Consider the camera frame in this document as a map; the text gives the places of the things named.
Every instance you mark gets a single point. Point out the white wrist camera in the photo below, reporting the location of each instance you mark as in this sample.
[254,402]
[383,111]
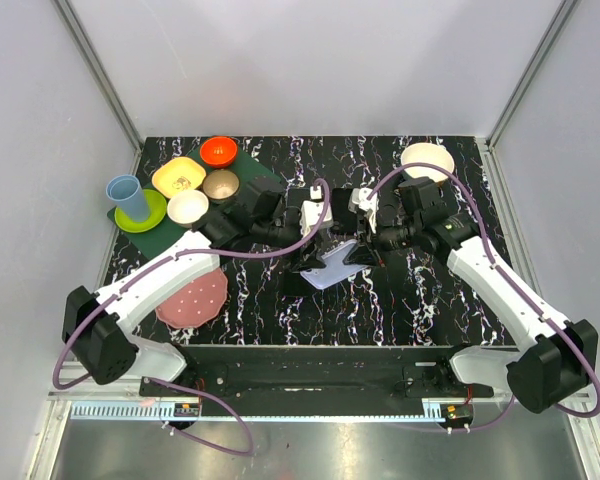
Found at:
[363,200]
[311,210]

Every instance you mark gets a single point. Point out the bronze metal bowl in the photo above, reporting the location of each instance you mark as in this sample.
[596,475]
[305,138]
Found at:
[220,185]

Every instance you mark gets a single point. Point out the blue cup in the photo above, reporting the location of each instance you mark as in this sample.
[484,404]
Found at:
[128,195]

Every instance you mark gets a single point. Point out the small white bowl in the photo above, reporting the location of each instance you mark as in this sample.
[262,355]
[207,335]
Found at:
[187,207]

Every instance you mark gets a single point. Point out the black phone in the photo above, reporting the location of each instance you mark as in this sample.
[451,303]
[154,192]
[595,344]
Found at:
[294,201]

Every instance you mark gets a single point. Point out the large white bowl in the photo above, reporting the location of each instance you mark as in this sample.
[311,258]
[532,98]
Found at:
[430,154]

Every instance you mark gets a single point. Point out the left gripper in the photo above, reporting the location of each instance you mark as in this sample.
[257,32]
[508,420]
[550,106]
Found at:
[309,250]

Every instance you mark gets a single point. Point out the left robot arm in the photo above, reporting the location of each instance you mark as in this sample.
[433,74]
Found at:
[102,345]

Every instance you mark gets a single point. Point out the left aluminium frame post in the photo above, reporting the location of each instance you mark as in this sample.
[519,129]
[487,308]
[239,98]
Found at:
[79,35]

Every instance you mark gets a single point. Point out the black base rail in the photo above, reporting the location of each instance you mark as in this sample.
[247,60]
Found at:
[326,381]

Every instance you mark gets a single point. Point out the right aluminium frame post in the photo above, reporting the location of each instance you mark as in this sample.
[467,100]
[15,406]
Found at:
[540,55]

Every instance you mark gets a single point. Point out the lime green plate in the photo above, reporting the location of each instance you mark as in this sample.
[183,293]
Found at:
[158,207]

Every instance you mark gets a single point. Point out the red bowl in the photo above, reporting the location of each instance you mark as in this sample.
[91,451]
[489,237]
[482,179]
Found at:
[218,152]

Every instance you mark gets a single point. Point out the yellow square plate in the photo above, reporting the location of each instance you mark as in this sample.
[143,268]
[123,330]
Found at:
[178,175]

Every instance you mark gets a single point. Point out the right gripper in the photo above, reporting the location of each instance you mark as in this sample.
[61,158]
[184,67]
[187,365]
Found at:
[367,252]

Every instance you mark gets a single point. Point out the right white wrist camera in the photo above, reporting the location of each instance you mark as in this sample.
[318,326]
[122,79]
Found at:
[363,200]

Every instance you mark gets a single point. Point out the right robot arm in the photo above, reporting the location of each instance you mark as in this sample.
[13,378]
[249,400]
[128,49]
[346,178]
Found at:
[553,357]

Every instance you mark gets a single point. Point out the aluminium frame post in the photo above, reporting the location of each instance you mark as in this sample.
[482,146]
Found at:
[540,55]
[79,35]

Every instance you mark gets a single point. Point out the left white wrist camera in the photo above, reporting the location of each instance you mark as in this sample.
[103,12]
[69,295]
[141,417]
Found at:
[311,210]

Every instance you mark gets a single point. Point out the pink dotted plate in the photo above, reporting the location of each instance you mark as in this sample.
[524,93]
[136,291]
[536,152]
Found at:
[197,303]

